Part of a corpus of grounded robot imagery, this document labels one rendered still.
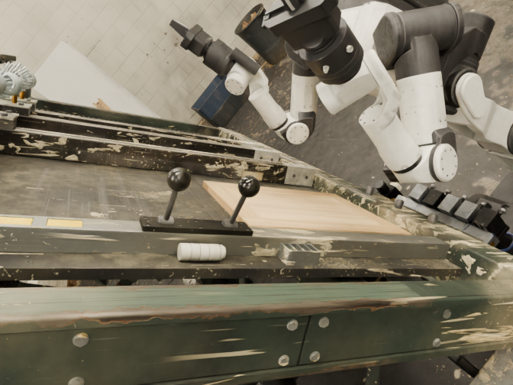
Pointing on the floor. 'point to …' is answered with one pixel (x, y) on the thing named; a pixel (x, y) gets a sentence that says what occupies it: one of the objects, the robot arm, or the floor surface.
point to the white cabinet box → (84, 83)
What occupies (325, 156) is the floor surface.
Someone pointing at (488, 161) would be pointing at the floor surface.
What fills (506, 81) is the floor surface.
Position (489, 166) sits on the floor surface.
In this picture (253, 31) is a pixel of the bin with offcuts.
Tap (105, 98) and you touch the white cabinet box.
